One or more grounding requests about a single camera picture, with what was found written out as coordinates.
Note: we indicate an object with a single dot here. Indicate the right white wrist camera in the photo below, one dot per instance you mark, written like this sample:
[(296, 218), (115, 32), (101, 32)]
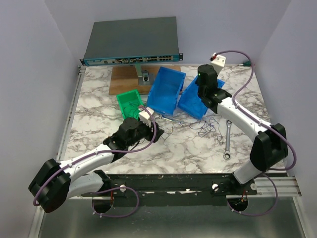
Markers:
[(218, 62)]

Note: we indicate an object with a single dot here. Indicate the blue plastic bin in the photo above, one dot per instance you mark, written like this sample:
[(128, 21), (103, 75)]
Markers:
[(164, 93), (191, 103)]

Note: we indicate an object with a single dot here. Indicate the wooden base board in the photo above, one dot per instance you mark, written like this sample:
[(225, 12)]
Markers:
[(124, 79)]

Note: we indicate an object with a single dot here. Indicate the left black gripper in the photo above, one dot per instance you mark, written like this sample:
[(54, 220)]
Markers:
[(159, 132)]

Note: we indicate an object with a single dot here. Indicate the aluminium side rail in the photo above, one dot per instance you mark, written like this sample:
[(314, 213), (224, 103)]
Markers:
[(71, 114)]

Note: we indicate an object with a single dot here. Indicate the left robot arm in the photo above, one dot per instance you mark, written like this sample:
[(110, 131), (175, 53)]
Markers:
[(55, 181)]

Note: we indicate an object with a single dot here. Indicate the left blue plastic bin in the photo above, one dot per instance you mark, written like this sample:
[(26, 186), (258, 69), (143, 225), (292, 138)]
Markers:
[(164, 93)]

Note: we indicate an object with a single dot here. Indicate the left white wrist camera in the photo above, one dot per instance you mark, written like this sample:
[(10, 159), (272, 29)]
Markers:
[(145, 116)]

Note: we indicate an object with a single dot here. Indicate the chrome combination wrench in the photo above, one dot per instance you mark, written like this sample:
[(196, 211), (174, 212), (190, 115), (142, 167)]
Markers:
[(171, 120)]

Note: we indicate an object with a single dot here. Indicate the right blue plastic bin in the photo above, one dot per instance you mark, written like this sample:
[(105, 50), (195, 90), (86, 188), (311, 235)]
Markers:
[(191, 103)]

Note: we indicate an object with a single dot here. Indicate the grey metal stand bracket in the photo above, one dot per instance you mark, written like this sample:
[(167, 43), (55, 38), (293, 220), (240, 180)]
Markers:
[(145, 76)]

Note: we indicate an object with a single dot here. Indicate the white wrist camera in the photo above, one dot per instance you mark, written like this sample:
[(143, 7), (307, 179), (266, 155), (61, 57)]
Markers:
[(145, 116), (218, 62)]

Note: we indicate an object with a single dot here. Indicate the green handled screwdriver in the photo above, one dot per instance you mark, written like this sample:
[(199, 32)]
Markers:
[(247, 64)]

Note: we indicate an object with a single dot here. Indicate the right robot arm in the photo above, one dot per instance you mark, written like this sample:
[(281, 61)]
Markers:
[(269, 141)]

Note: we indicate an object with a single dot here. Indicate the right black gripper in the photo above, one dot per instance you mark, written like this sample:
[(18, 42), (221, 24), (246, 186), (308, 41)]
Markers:
[(213, 69)]

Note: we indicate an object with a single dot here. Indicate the grey network switch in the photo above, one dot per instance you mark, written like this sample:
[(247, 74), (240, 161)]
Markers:
[(134, 41)]

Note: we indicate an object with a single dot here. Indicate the green plastic bin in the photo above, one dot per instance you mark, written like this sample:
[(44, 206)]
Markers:
[(129, 103)]

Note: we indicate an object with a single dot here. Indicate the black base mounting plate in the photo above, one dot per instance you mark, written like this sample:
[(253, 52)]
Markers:
[(154, 190)]

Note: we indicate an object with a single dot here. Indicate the grey ratchet wrench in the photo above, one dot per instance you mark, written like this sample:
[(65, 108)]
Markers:
[(227, 154)]

